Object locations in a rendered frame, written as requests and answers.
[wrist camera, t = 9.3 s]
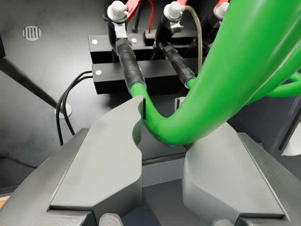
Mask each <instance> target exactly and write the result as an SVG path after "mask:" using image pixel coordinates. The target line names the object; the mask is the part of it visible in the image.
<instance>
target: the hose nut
mask: <svg viewBox="0 0 301 226"><path fill-rule="evenodd" d="M124 44H127V45H129V46H130V47H131V48H132V49H133V46H132V44H131V42H130V41H129V40H127V39H125V38H123V37H122V38H121V39H119V40H118V41H116V52H117V55H118V48H119V47H120V46H121V45H124Z"/></svg>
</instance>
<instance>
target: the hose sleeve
mask: <svg viewBox="0 0 301 226"><path fill-rule="evenodd" d="M118 55H119V60H120V63H121V66H122V69H123V73H124V78H125V82H126V86H127V88H128V91H129V93H130V94H131V87H132V86H133V85H135V84H138V83H140V84H143V85H144V86H145V88H146V89H147V86H146V82H145V79H144V77H143V74H142V72H141V70H140V68H139V65H138V63H137V60H136V57H135V54H134V52H133V50H132V48H131V47H130V46H129V45H127V44H124V45H121V46H120V47H119V48H118ZM131 95H132V94H131Z"/></svg>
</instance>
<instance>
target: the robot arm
mask: <svg viewBox="0 0 301 226"><path fill-rule="evenodd" d="M144 119H146V97H145V96H136V97H134V98H132V99H130V100H128V101H127V102H125V103H123V104H121V105H119V106H118V107H116V108H114V109H112V110H111V111H109V112H107V113H106V114H104V115H103V116H102V117H101V118H99V119H98V120H97V121H96V122H95V123H94V124H92V125H91V126H90V127H89V128H81V129H80V130H79V131H78V132H77V133H76V134H75V135H74V136H73V137H71V138H70V139H69V140H68V141H67V142H66V143H64V144H63V145H62V146H61V147H60V148H59V149H58V150H57V151H55V152H54V153H53V154H52V155H51V156H50V157H49V158H47V159H46V160H45V161H44V162H43V163H42V164H41V165H40V166H39V167H38V168H36V169H35V170H34V171H33V172H32V173H31V174H30V175H29V176H28V177H27V178H26V179H25V180H24V181H23V182H22V183H21V184H20V185H19V186H18V188H17V189H16V190H15V191H14V192H13V193H12V194H11V196H10V197H9V198H8V199H7V200H6V202H5V203H4V204H3V206H2V207H1V208H0V226H124V225H123V223H122V221H121V218H122V217H123V216H125V215H126V214H128V213H129V212H131V211H132V210H134V209H135V208H137V207H138V206H139V205H140V203H141V200H142V153H141V151H140V150H139V149H138V148H137V146H138V145H139V143H140V142H141V140H142V133H141V123H142V121H143V120H144ZM183 146H184V147H185V148H186V150H187V153H186V156H185V163H184V169H183V175H182V195H183V203H184V205H185V207H186V208H187V209H188V210H189V211H191V212H192V213H194V214H195V215H197V216H198V217H199V218H201V219H202V220H203V221H205V222H206V226H301V181H300V180H299V179H297V178H296V177H295V176H294V175H293V174H292V173H291V172H289V171H288V170H287V169H286V168H285V167H284V166H282V165H281V164H280V163H279V162H278V161H277V160H276V159H275V158H273V157H272V156H271V155H270V154H269V153H268V152H266V151H265V150H264V149H263V148H262V147H261V146H259V145H258V144H257V143H256V142H255V141H254V140H252V139H251V138H250V137H249V136H248V135H247V134H246V133H238V132H236V131H235V130H234V129H233V128H232V127H231V126H230V125H229V124H228V123H227V122H225V123H224V124H222V125H221V126H220V127H219V128H217V129H216V130H215V131H213V132H212V133H211V134H209V135H208V136H206V137H204V138H202V139H199V140H197V141H195V142H193V143H191V144H187V145H183Z"/></svg>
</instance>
